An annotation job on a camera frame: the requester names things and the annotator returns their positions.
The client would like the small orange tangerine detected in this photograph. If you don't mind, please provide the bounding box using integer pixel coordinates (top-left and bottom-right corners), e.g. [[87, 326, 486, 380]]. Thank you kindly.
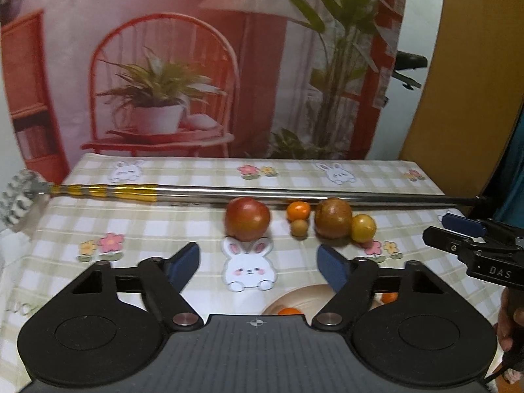
[[381, 293, 398, 304], [277, 307, 303, 316]]

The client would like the small yellow passion fruit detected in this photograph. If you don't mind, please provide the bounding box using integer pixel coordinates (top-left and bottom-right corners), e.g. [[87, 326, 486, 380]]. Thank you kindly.
[[351, 214, 377, 244]]

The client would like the large brown red apple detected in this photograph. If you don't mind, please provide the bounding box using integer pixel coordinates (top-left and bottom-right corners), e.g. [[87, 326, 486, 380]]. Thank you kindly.
[[314, 198, 353, 239]]

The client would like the small brown longan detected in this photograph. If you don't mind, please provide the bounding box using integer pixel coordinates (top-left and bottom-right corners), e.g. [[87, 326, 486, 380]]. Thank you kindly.
[[290, 219, 309, 238]]

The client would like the right hand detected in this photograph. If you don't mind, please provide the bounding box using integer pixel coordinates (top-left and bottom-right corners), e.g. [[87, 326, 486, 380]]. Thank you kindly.
[[495, 288, 523, 352]]

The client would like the teal curtain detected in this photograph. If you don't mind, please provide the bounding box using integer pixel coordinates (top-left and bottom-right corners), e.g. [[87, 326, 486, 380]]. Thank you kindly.
[[495, 112, 524, 228]]

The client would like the beige ceramic plate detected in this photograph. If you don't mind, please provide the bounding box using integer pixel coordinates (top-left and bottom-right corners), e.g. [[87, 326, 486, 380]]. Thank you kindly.
[[261, 284, 385, 316]]

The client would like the checkered bunny tablecloth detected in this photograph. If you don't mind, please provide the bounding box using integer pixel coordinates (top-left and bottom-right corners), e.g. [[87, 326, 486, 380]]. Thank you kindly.
[[0, 153, 513, 393]]

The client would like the telescopic metal pole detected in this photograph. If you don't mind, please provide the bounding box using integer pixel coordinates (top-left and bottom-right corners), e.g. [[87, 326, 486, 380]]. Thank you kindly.
[[1, 169, 484, 226]]

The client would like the dark red tomato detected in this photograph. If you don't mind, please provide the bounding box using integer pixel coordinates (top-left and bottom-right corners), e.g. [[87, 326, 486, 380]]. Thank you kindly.
[[225, 197, 271, 242]]

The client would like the wooden board panel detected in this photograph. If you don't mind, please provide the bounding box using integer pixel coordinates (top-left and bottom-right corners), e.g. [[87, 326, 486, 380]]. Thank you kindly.
[[401, 0, 523, 197]]

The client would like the black exercise bike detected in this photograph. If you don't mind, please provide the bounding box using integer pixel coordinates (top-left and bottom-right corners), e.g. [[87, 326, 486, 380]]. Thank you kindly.
[[391, 51, 428, 90]]

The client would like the printed room backdrop cloth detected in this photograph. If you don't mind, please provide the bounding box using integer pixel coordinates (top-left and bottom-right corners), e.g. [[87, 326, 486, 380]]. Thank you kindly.
[[1, 0, 405, 182]]

